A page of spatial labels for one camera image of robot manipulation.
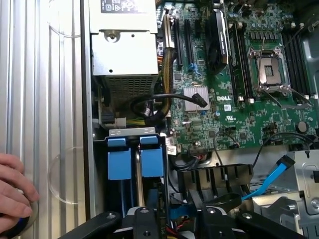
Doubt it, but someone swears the black expansion slot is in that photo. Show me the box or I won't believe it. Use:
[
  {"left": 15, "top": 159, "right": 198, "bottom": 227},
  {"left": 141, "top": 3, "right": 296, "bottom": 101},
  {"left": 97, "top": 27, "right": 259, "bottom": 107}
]
[
  {"left": 173, "top": 17, "right": 184, "bottom": 71},
  {"left": 183, "top": 17, "right": 195, "bottom": 72}
]

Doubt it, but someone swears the lower blue drive caddy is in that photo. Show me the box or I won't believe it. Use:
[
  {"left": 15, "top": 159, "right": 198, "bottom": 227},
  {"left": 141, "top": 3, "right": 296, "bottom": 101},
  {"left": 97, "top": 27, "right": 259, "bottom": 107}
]
[{"left": 93, "top": 127, "right": 170, "bottom": 217}]

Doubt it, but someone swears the grey metal drive cage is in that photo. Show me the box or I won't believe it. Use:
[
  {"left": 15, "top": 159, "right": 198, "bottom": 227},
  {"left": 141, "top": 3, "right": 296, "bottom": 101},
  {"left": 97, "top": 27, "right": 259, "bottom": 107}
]
[{"left": 251, "top": 149, "right": 319, "bottom": 235}]

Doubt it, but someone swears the black connector with wire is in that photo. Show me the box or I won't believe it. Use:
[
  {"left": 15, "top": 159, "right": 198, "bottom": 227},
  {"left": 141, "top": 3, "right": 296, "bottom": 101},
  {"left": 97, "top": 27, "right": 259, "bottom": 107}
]
[{"left": 130, "top": 93, "right": 210, "bottom": 118}]

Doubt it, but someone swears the empty blue disk carrier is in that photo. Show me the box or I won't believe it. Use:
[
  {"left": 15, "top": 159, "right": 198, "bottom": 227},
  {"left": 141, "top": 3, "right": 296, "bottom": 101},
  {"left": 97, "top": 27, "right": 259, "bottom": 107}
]
[{"left": 106, "top": 136, "right": 132, "bottom": 215}]

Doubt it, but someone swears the person's left hand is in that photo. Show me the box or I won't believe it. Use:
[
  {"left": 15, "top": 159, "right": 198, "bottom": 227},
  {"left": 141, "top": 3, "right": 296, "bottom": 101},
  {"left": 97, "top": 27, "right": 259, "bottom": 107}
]
[{"left": 0, "top": 153, "right": 40, "bottom": 218}]

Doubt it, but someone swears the grey power supply unit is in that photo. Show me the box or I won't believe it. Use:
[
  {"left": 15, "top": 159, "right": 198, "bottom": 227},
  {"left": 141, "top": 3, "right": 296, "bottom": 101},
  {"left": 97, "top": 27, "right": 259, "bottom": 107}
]
[{"left": 88, "top": 0, "right": 160, "bottom": 110}]

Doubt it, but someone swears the green motherboard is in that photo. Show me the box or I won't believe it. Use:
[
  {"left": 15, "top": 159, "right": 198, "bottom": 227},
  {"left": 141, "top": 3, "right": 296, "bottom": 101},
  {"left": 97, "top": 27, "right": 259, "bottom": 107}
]
[{"left": 156, "top": 0, "right": 319, "bottom": 155}]

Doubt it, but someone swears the yellow black sleeved cable bundle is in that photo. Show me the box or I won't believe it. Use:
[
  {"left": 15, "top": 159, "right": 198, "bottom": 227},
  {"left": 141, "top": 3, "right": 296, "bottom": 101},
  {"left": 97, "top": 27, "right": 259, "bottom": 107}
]
[{"left": 161, "top": 46, "right": 178, "bottom": 120}]

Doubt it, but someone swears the black RAM slot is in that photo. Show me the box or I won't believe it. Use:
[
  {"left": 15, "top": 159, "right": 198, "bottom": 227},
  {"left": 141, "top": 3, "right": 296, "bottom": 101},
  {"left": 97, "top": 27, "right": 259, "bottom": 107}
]
[
  {"left": 295, "top": 23, "right": 314, "bottom": 98},
  {"left": 228, "top": 22, "right": 244, "bottom": 102},
  {"left": 281, "top": 23, "right": 299, "bottom": 97},
  {"left": 238, "top": 22, "right": 254, "bottom": 103}
]

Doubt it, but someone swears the black plastic finned shroud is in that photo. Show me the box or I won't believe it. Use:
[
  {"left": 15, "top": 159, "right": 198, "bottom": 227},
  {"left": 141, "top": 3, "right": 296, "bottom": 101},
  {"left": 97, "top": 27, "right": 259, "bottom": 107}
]
[{"left": 176, "top": 163, "right": 254, "bottom": 201}]

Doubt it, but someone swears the black graphics card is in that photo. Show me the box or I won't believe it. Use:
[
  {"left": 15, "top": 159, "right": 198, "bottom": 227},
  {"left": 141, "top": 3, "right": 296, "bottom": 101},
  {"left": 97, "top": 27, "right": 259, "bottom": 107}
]
[{"left": 204, "top": 0, "right": 230, "bottom": 75}]

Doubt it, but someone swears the metal locking lever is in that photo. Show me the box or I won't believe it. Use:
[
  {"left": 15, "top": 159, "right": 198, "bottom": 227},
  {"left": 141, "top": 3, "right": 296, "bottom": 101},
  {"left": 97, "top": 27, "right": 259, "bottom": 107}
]
[
  {"left": 283, "top": 25, "right": 305, "bottom": 50},
  {"left": 256, "top": 37, "right": 265, "bottom": 86}
]

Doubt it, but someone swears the open grey PC case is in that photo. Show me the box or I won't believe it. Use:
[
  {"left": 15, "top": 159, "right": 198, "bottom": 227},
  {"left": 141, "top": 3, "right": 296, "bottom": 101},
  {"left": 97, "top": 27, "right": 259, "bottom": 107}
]
[{"left": 81, "top": 0, "right": 319, "bottom": 239}]

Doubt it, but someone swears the silver heatsink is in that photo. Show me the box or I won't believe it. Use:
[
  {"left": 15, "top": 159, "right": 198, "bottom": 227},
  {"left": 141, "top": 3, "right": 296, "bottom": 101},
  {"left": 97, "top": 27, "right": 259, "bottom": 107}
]
[{"left": 183, "top": 86, "right": 209, "bottom": 112}]

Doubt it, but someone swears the CPU socket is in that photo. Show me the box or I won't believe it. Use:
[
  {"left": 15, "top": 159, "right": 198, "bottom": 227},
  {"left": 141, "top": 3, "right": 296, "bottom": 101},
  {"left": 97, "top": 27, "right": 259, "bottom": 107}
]
[{"left": 248, "top": 46, "right": 291, "bottom": 94}]

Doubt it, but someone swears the thin black looped wire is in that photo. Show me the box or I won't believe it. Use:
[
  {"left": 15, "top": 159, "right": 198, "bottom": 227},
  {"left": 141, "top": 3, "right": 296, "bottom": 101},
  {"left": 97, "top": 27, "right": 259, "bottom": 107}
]
[{"left": 251, "top": 131, "right": 316, "bottom": 168}]

